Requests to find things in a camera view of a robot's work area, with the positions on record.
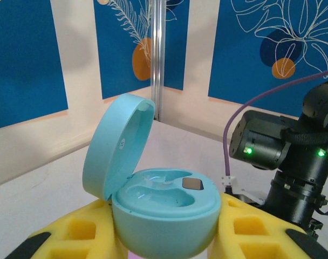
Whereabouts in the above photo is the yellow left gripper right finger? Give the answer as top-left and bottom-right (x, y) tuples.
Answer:
(206, 193), (328, 259)

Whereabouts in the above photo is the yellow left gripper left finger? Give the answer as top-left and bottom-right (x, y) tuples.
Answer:
(7, 198), (129, 259)

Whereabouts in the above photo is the light blue earbud charging case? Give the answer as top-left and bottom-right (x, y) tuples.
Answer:
(82, 93), (222, 257)

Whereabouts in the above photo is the white perforated plate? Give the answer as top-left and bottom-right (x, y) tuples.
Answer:
(220, 175), (269, 207)

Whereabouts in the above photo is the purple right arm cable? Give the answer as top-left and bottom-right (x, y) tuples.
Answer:
(223, 67), (328, 180)

